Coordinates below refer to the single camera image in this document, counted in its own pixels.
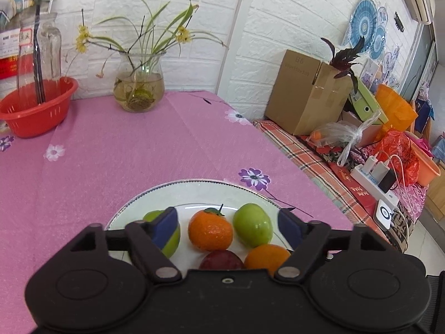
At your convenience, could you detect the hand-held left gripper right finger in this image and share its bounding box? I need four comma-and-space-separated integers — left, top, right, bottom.
276, 209, 411, 284

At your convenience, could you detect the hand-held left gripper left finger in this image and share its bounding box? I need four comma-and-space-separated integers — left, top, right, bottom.
45, 207, 182, 283

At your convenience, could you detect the green apple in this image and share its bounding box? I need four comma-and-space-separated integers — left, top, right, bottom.
142, 210, 181, 259
233, 203, 272, 249

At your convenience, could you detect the orange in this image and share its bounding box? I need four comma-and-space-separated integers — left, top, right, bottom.
244, 244, 291, 275

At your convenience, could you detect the mandarin with stem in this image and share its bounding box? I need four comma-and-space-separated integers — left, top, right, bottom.
188, 205, 234, 252

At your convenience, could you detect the white plate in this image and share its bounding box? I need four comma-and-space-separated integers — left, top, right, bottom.
104, 179, 296, 275

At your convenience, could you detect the red apple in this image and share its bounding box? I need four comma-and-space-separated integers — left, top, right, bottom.
199, 249, 244, 271

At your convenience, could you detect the red envelope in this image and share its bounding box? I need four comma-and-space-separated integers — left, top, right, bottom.
328, 162, 381, 209

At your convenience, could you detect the white power strip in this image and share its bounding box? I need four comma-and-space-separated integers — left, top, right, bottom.
350, 165, 400, 204

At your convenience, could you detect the pink floral tablecloth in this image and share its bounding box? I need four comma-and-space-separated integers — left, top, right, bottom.
0, 90, 355, 334

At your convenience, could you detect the small white round-marked device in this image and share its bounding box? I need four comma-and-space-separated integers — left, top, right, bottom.
375, 199, 399, 231

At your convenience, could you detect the clear plastic bag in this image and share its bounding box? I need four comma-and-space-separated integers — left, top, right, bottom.
315, 111, 381, 166

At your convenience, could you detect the black charger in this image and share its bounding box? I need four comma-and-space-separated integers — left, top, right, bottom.
378, 170, 397, 193

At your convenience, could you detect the pink box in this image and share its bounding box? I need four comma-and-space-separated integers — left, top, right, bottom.
342, 110, 383, 148

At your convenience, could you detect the cardboard box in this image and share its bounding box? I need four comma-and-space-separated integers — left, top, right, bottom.
265, 49, 353, 136

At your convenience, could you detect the red plastic bag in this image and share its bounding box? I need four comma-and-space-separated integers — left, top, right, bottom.
374, 129, 419, 185

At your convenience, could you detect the glass vase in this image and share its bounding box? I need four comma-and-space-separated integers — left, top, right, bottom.
113, 49, 167, 113

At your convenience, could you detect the green box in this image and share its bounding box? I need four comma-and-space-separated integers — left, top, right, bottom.
349, 80, 389, 125

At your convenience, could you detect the orange plastic basket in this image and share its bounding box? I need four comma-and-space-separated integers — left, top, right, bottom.
407, 139, 441, 186

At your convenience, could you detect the orange bag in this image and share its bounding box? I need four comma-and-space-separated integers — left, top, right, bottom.
375, 84, 418, 133

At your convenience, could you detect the red plastic basin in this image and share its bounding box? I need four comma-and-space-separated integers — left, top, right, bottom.
0, 76, 79, 138

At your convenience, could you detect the small picture card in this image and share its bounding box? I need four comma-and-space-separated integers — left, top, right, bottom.
360, 59, 379, 91

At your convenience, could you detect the purple leaf plant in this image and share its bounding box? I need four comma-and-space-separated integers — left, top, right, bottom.
320, 36, 365, 93

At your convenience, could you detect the yellow flowering plant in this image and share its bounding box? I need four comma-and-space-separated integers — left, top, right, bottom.
64, 0, 230, 80

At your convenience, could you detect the small blue paper fan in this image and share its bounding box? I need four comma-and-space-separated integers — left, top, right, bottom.
369, 26, 387, 60

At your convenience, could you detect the black stirring stick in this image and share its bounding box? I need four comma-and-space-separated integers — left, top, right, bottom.
34, 1, 46, 104

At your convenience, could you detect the glass pitcher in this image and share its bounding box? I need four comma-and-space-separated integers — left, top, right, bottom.
16, 12, 62, 105

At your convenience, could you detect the large blue paper fan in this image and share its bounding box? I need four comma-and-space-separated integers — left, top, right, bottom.
348, 0, 378, 48

